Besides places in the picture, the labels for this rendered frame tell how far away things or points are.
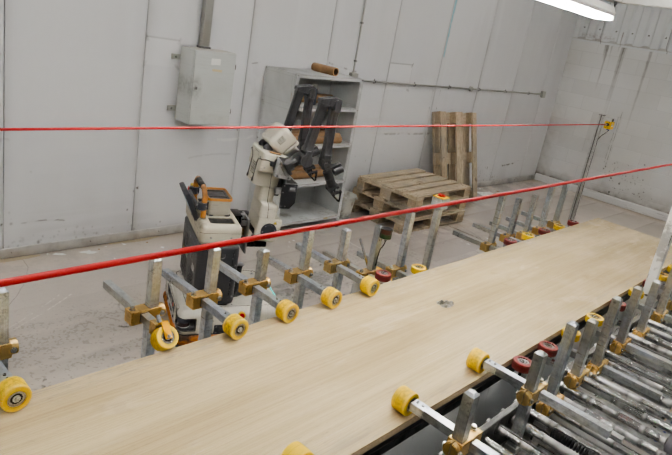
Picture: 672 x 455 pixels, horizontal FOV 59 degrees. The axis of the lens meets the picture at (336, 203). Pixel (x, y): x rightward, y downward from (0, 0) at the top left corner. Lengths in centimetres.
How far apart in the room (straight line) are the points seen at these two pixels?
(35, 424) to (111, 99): 340
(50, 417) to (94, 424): 12
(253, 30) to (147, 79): 110
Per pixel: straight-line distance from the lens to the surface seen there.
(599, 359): 288
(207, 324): 246
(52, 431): 185
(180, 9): 511
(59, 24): 470
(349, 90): 610
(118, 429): 184
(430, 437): 226
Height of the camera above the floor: 205
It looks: 17 degrees down
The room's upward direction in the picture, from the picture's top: 10 degrees clockwise
